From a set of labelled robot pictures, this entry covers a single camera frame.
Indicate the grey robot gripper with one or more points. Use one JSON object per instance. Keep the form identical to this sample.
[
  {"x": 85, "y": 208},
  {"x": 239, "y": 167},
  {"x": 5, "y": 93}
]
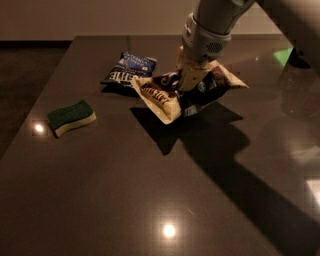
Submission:
[{"x": 202, "y": 45}]

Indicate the brown and cream chip bag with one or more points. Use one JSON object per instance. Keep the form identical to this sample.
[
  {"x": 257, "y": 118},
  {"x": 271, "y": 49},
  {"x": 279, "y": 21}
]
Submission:
[{"x": 168, "y": 103}]

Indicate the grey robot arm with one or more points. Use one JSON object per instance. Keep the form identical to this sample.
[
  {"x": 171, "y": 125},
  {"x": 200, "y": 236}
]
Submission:
[{"x": 297, "y": 20}]

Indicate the blue Kettle chip bag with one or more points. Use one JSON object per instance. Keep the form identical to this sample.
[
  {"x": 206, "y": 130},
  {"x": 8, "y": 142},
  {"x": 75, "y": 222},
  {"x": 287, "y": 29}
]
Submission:
[{"x": 128, "y": 66}]

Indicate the green and white snack bag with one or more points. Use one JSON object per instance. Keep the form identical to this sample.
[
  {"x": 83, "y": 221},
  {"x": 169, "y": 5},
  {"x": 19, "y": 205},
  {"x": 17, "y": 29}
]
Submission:
[{"x": 281, "y": 56}]

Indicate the green and yellow sponge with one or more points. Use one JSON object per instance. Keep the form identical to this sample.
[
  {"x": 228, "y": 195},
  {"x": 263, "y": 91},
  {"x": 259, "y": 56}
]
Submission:
[{"x": 71, "y": 117}]

